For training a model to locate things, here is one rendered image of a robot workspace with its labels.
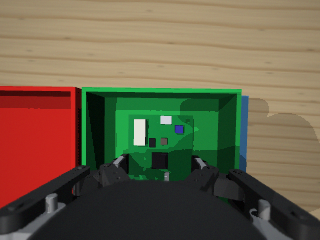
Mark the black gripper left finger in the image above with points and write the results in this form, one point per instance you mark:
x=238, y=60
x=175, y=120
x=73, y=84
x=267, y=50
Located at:
x=22, y=217

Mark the green circuit board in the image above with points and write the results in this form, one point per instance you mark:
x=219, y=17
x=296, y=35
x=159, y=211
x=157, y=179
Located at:
x=160, y=147

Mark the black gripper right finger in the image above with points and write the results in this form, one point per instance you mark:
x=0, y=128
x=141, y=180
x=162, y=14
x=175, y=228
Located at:
x=276, y=217

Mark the green bin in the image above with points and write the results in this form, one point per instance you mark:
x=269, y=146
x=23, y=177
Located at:
x=216, y=121

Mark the red bin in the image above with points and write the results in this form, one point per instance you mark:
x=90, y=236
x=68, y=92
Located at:
x=40, y=137

